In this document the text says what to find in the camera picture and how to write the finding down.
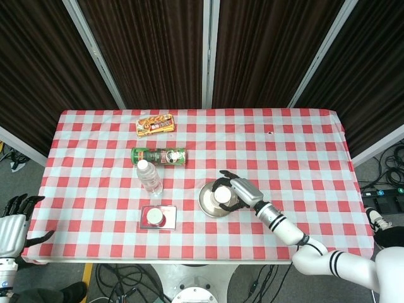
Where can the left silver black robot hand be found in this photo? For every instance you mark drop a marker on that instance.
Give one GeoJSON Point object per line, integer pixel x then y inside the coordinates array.
{"type": "Point", "coordinates": [12, 235]}

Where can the orange snack box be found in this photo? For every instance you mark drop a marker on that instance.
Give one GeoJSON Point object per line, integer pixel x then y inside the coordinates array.
{"type": "Point", "coordinates": [155, 125]}

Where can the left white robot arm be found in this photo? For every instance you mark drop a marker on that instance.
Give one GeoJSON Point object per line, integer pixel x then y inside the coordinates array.
{"type": "Point", "coordinates": [6, 274]}

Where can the dark brown curtain panel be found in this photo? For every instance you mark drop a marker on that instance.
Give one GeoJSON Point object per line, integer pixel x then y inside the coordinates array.
{"type": "Point", "coordinates": [372, 79]}
{"type": "Point", "coordinates": [268, 53]}
{"type": "Point", "coordinates": [148, 53]}
{"type": "Point", "coordinates": [38, 79]}

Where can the round metal plate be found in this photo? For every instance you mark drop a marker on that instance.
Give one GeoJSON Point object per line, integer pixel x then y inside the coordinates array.
{"type": "Point", "coordinates": [206, 202]}

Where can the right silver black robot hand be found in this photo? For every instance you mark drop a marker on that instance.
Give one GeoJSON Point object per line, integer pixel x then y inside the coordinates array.
{"type": "Point", "coordinates": [246, 191]}

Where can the red white checkered tablecloth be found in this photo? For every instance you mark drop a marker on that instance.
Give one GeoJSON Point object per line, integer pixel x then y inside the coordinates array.
{"type": "Point", "coordinates": [94, 221]}

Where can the black shoe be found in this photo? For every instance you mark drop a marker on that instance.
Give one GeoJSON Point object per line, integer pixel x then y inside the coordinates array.
{"type": "Point", "coordinates": [75, 292]}

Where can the white black sneaker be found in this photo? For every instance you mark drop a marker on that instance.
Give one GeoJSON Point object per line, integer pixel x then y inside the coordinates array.
{"type": "Point", "coordinates": [378, 219]}

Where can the green chips can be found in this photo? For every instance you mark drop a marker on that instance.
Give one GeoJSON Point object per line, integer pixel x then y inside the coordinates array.
{"type": "Point", "coordinates": [158, 156]}

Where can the white paper cup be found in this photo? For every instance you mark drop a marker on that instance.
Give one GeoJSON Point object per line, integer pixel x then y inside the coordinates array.
{"type": "Point", "coordinates": [223, 195]}

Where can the white round lidded jar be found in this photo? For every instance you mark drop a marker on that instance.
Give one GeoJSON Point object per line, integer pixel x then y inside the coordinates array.
{"type": "Point", "coordinates": [155, 216]}

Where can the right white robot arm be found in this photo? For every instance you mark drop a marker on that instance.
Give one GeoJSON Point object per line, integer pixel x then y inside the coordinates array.
{"type": "Point", "coordinates": [284, 225]}

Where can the aluminium partition post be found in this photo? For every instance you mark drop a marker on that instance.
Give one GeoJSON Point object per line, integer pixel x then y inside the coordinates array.
{"type": "Point", "coordinates": [94, 55]}
{"type": "Point", "coordinates": [378, 146]}
{"type": "Point", "coordinates": [318, 60]}
{"type": "Point", "coordinates": [22, 146]}
{"type": "Point", "coordinates": [210, 53]}

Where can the black power strip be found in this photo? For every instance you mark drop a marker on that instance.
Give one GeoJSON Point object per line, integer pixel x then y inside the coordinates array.
{"type": "Point", "coordinates": [383, 192]}

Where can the clear plastic water bottle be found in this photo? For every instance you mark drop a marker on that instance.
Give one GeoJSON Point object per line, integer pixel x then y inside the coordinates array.
{"type": "Point", "coordinates": [150, 180]}

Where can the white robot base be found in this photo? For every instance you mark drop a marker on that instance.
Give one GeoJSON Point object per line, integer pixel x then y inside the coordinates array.
{"type": "Point", "coordinates": [192, 281]}

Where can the flat red white box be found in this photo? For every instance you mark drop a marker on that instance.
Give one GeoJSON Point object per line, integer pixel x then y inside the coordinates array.
{"type": "Point", "coordinates": [170, 217]}

